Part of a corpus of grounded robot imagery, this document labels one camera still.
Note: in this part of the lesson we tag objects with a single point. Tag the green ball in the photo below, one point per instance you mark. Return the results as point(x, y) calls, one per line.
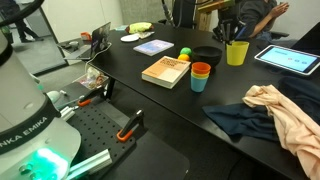
point(186, 51)

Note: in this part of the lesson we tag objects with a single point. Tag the black laptop lid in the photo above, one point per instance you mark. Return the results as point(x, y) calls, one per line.
point(310, 41)

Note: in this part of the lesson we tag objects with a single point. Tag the black perforated breadboard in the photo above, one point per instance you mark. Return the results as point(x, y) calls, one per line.
point(96, 130)

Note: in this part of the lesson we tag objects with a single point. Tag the small printed packet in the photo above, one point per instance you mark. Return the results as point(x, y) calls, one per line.
point(146, 34)

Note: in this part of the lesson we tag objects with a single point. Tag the small open laptop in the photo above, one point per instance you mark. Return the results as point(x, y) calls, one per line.
point(100, 38)

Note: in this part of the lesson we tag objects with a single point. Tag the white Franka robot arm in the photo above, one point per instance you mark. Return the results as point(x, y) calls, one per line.
point(20, 100)

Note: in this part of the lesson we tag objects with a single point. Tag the clear bin of small parts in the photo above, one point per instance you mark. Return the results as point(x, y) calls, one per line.
point(90, 79)

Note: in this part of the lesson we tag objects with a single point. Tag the black robot mounting stand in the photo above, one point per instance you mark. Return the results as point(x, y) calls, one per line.
point(156, 160)

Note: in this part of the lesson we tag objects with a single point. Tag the seated person grey sweater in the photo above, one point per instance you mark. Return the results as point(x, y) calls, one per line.
point(258, 15)

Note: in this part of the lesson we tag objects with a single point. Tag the pale blue UIST book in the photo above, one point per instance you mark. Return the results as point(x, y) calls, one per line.
point(153, 47)

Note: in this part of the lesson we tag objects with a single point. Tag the orange red small object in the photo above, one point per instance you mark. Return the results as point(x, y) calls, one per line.
point(86, 36)

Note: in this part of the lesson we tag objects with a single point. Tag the white round plate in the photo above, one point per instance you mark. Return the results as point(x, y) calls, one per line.
point(129, 38)

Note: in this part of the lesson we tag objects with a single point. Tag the black bowl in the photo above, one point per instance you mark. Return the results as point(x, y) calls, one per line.
point(206, 55)

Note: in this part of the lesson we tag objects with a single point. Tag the walking person dark trousers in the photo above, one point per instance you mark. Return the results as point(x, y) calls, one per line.
point(25, 31)

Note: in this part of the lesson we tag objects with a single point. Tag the black clamp with orange tip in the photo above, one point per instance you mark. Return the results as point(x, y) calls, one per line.
point(90, 95)
point(130, 126)

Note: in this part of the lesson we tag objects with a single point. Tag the silver aluminium extrusion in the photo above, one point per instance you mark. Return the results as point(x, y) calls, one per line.
point(67, 113)
point(93, 161)

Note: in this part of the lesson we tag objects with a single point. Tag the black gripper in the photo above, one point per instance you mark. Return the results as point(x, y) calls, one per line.
point(231, 18)

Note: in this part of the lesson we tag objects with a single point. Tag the yellow green soft bag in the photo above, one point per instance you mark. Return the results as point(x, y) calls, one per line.
point(140, 27)

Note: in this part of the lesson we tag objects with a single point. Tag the tablet with lit screen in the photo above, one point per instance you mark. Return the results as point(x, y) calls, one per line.
point(286, 59)

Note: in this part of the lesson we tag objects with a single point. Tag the orange plastic cup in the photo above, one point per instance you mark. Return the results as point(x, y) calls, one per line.
point(201, 68)

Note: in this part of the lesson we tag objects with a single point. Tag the yellow ball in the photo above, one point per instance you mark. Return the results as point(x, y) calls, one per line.
point(183, 57)

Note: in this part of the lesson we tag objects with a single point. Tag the yellow plastic cup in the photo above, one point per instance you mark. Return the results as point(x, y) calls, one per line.
point(199, 76)
point(237, 55)

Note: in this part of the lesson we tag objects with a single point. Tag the blue plastic cup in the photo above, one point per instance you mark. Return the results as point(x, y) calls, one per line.
point(198, 85)

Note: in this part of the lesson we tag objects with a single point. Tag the peach cloth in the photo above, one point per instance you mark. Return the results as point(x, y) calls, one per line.
point(286, 116)

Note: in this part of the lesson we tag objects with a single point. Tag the navy blue cloth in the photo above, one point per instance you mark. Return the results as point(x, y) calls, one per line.
point(240, 120)

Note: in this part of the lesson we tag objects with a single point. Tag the orange and cream book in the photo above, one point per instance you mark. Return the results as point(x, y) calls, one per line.
point(166, 71)

